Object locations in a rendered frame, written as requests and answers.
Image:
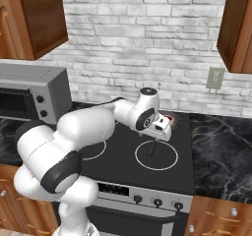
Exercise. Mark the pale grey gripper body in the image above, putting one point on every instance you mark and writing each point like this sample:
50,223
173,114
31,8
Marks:
160,135

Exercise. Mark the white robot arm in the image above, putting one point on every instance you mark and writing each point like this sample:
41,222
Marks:
82,128

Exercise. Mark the red steak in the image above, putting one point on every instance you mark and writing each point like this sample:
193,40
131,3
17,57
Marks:
169,118

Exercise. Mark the black stove hob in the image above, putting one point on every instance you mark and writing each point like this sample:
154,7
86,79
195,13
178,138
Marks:
131,167

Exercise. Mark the silver oven front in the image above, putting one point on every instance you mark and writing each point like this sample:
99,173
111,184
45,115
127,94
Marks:
111,199

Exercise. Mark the black oven door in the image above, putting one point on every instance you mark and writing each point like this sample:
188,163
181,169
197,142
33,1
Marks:
131,226

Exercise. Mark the round silver cupboard knob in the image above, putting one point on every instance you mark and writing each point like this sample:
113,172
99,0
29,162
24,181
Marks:
233,211
191,228
3,193

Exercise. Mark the wooden base cupboard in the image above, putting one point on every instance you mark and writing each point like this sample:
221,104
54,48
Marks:
13,210
223,223

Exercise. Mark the black toaster oven knob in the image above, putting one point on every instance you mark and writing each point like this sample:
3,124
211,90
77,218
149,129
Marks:
43,113
40,99

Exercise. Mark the grey toaster oven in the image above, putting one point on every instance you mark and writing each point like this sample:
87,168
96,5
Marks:
49,82

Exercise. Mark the grey wall socket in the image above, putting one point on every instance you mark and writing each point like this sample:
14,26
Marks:
215,78

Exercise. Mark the wooden wall cupboard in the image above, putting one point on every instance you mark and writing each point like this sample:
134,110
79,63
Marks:
236,30
42,23

